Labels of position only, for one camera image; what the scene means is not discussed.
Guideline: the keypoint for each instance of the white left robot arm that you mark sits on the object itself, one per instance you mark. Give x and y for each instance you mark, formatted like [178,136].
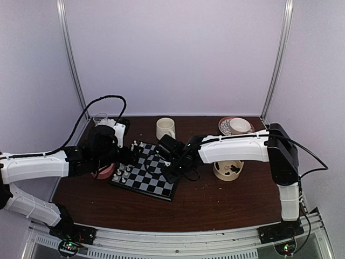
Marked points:
[102,148]

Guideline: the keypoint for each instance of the clear glass cup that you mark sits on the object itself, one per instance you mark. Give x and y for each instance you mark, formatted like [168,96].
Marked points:
[100,118]

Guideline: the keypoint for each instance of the black and white chessboard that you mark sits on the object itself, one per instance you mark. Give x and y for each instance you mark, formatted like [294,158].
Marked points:
[146,177]

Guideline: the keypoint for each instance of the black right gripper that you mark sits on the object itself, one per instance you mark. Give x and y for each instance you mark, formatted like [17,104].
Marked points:
[170,178]

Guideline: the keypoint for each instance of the aluminium frame post left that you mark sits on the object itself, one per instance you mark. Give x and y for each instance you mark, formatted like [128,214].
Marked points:
[68,47]

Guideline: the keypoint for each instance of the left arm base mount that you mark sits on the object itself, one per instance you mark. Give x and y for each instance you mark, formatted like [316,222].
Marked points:
[72,239]

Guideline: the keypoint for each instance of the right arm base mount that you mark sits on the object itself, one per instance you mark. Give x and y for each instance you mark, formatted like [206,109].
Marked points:
[282,235]

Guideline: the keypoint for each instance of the cream bowl of black pieces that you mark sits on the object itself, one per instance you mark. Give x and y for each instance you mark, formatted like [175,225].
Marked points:
[228,170]

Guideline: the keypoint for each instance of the floral patterned saucer plate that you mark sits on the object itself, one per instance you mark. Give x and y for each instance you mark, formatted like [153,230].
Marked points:
[224,126]

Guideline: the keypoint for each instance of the pink bowl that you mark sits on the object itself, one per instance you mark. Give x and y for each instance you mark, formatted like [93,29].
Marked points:
[104,172]

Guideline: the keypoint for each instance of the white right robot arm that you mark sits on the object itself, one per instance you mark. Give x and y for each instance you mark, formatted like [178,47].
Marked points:
[273,146]

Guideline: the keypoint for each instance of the white ribbed ceramic mug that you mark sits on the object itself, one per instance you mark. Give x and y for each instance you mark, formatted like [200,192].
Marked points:
[165,126]

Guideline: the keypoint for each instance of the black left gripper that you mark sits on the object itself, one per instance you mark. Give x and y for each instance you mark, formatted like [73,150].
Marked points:
[135,155]

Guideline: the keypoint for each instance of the aluminium frame post right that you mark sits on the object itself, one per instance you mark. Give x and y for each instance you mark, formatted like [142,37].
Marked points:
[283,41]

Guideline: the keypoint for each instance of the aluminium front rail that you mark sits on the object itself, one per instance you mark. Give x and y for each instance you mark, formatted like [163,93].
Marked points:
[233,243]

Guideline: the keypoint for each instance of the white ceramic cup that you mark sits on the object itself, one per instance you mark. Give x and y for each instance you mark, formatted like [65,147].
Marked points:
[239,126]

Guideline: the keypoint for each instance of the aluminium frame post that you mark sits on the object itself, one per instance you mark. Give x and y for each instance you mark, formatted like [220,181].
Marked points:
[68,47]
[283,41]

